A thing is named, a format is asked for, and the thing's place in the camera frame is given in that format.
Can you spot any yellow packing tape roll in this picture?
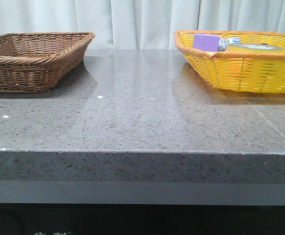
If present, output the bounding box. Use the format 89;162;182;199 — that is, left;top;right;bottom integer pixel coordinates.
226;43;285;52

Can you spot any white curtain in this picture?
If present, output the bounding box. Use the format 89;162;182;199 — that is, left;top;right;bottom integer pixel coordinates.
0;0;285;50

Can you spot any brown wicker basket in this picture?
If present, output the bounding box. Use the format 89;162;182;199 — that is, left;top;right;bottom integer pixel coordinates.
0;31;95;93

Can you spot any purple rectangular block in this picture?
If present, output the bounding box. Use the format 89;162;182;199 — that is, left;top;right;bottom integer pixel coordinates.
193;33;220;51

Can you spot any yellow woven basket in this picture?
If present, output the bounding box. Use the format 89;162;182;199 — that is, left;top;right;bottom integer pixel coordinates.
175;30;285;94

